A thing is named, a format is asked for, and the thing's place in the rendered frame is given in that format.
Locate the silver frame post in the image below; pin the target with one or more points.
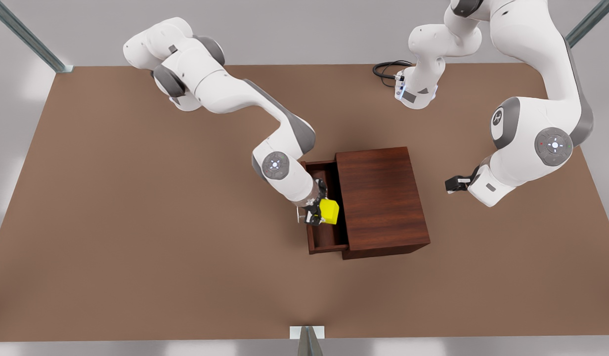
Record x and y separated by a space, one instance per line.
588 22
308 341
27 35

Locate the yellow block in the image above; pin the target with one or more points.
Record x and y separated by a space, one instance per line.
329 211

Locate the dark wooden cabinet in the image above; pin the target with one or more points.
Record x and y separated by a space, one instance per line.
381 200

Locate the dark wooden drawer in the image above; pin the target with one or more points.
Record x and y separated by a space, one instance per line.
329 232

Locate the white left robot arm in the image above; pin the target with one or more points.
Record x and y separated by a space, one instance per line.
532 123

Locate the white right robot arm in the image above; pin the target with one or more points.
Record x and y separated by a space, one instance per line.
220 89

